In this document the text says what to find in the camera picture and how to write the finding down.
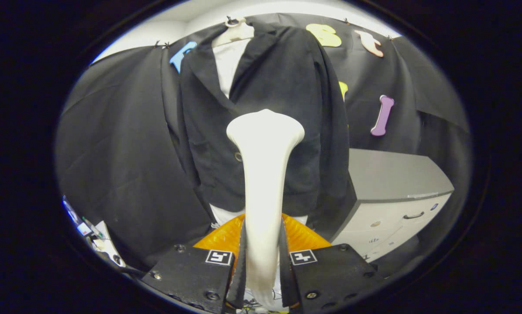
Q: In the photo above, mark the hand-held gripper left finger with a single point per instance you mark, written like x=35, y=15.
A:
x=241, y=283

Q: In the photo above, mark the white mannequin torso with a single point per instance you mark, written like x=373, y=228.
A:
x=230, y=61

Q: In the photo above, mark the black backdrop cloth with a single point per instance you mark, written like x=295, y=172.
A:
x=121, y=131

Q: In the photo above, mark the grey cabinet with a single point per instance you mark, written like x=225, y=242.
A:
x=387, y=174

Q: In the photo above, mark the black suit jacket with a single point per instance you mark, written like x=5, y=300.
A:
x=287, y=87

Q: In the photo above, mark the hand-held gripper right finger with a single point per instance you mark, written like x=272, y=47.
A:
x=287, y=283

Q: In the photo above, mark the white garment steamer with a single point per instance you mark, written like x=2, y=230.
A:
x=265, y=174

